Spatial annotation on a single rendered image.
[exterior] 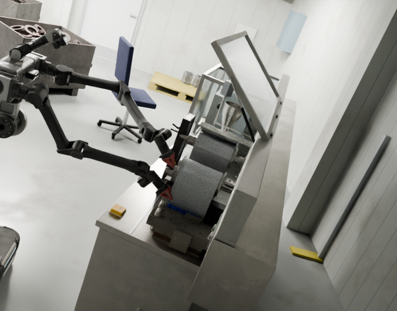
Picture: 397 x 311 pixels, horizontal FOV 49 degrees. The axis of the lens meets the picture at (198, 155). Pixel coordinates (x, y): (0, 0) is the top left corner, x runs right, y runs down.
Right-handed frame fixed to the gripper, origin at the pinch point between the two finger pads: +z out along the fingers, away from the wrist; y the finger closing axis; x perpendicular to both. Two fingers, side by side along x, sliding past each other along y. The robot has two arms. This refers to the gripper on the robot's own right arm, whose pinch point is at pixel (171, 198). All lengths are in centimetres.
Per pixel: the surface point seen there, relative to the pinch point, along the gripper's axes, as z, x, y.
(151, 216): -1.3, -5.8, 19.9
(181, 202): 5.5, 3.7, 0.3
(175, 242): 17.5, -3.8, 21.9
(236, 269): 23, 47, 84
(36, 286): -5, -126, -2
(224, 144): -3.6, 36.7, -28.0
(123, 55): -137, -85, -303
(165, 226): 7.2, -3.0, 19.9
